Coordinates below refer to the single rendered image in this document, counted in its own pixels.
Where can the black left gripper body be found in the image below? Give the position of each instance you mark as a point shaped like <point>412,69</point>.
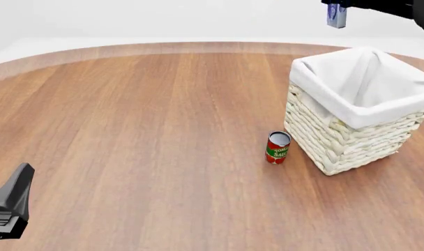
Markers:
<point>4,227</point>

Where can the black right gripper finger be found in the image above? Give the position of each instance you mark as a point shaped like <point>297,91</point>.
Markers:
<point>325,1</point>
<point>346,3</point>

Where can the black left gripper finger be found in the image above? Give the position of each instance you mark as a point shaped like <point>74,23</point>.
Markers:
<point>16,187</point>

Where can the blue and white cream cheese box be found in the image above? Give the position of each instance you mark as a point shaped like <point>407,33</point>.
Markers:
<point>337,17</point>

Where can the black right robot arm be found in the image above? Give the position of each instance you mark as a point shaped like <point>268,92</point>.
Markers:
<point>400,9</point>

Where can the white cloth basket liner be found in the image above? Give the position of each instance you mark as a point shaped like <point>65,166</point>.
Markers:
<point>372,83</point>

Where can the white woven wicker basket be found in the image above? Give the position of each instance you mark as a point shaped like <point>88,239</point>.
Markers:
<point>341,146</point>

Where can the red tomato sauce can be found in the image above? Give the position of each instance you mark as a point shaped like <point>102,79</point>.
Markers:
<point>278,151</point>

